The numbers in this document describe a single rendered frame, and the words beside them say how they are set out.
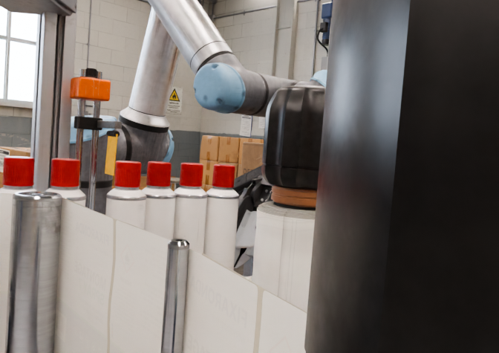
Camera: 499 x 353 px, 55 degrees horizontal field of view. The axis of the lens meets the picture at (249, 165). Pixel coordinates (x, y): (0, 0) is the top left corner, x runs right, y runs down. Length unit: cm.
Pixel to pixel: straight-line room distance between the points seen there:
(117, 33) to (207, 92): 619
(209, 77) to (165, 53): 34
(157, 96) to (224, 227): 46
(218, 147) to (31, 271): 438
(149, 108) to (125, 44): 588
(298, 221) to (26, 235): 22
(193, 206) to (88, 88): 22
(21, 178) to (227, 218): 29
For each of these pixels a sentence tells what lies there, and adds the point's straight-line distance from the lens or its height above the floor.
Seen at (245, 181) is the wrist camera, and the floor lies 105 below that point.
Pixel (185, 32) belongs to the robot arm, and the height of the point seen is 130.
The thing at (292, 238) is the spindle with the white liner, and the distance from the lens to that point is 42.
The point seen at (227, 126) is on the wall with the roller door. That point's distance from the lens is 716.
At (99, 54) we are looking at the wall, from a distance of 676.
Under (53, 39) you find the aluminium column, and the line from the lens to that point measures 76.
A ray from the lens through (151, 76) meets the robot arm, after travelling 109.
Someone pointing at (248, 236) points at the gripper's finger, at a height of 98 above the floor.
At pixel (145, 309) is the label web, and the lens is 32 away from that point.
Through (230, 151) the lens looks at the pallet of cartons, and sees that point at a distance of 464.
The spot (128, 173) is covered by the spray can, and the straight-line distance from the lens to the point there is 64.
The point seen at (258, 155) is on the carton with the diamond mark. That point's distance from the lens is 122.
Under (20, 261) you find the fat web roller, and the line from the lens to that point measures 43.
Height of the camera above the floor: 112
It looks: 3 degrees down
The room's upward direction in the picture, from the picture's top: 4 degrees clockwise
